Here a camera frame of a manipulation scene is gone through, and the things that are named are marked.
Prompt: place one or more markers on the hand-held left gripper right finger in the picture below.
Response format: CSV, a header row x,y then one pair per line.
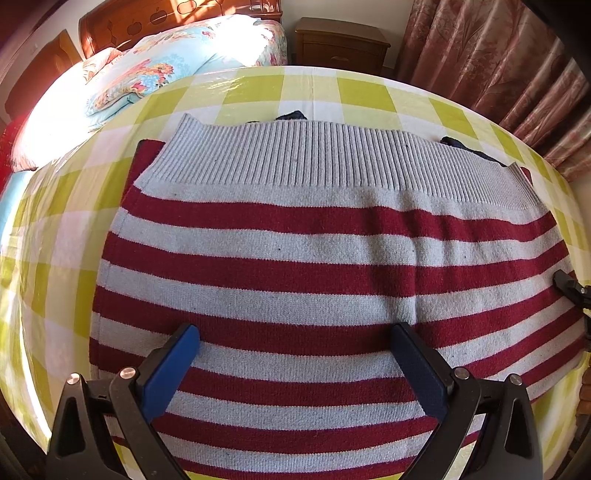
x,y
418,374

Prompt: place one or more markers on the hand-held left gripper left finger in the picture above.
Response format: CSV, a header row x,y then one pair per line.
x,y
168,369

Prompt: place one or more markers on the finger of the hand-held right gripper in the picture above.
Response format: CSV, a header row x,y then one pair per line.
x,y
570,285

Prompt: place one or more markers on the red grey striped sweater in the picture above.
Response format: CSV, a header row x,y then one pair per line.
x,y
300,258

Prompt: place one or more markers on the yellow checked tablecloth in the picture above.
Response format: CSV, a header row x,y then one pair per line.
x,y
69,230

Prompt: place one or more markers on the pink floral curtain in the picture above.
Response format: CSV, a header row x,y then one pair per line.
x,y
485,50

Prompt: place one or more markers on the red patterned bedsheet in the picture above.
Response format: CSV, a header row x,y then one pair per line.
x,y
9,147

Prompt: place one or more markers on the white pink pillow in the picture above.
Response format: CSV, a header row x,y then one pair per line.
x,y
60,106

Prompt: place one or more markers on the blue floral folded quilt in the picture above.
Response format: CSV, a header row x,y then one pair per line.
x,y
184,55

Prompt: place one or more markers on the plain dark wooden headboard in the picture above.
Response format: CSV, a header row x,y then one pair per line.
x,y
41,69

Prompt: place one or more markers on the wooden nightstand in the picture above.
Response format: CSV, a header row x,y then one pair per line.
x,y
341,44

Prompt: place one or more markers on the wooden headboard with apple carvings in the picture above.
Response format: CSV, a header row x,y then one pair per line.
x,y
115,27

